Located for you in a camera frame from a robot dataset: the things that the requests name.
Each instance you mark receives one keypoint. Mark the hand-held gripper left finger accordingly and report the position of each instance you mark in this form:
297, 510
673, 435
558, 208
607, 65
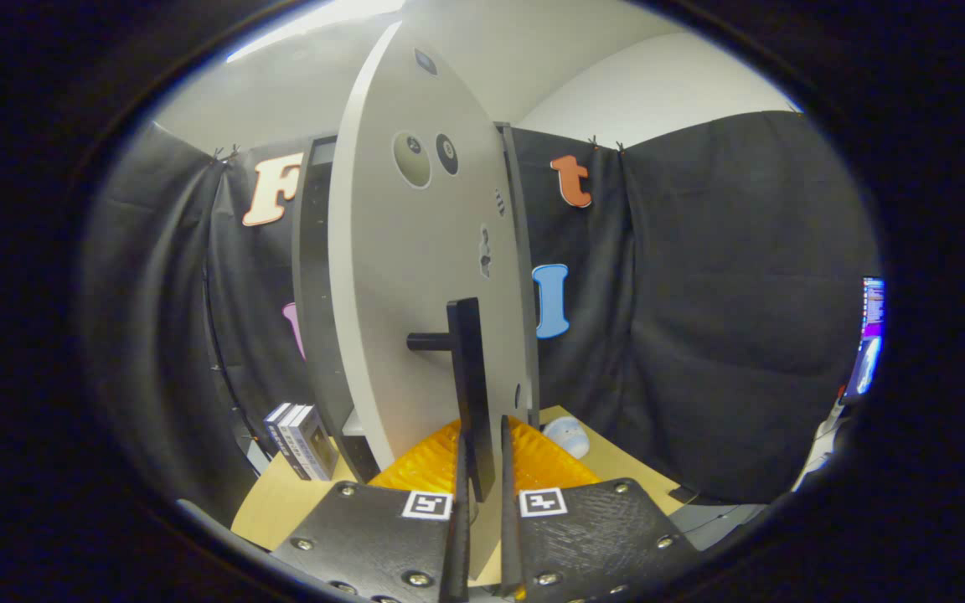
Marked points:
459, 553

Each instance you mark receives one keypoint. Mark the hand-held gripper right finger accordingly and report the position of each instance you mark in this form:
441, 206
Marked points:
509, 536

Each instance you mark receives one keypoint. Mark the white cabinet door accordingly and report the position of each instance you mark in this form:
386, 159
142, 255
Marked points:
415, 276

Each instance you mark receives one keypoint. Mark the white and blue soft object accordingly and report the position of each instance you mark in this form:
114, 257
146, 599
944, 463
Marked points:
566, 437

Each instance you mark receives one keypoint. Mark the grey book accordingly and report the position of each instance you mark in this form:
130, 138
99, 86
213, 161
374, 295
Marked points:
319, 444

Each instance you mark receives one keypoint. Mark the white book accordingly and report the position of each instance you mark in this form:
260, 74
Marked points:
291, 435

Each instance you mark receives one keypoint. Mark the black backdrop cloth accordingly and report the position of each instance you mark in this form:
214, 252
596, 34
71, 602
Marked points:
700, 318

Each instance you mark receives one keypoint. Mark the dark grey cabinet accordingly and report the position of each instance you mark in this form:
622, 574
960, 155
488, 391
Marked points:
315, 293

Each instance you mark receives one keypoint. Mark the computer monitor screen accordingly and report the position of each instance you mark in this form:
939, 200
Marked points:
868, 335

